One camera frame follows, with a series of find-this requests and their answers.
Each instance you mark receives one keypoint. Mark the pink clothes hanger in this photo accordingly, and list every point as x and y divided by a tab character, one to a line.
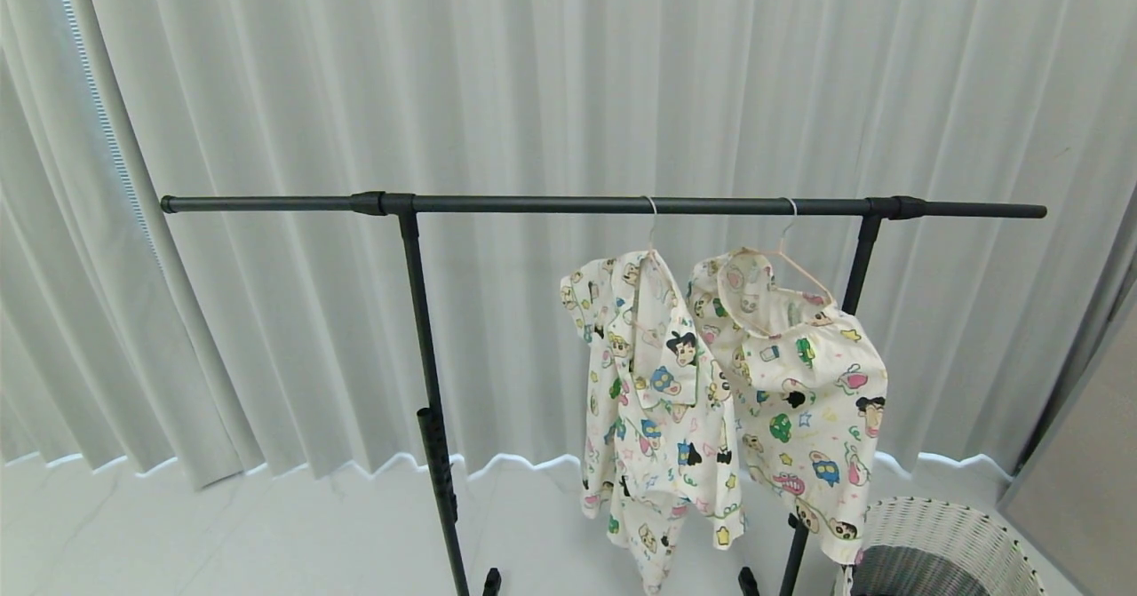
652	218
786	232

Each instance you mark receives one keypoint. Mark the cream printed garment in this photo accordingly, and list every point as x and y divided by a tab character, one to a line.
657	418
799	401

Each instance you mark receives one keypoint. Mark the black clothes rack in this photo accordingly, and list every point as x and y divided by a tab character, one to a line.
533	204

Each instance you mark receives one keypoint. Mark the white laundry basket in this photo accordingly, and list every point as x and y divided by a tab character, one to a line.
950	543

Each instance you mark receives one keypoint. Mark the white curtain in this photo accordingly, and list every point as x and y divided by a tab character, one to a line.
533	72

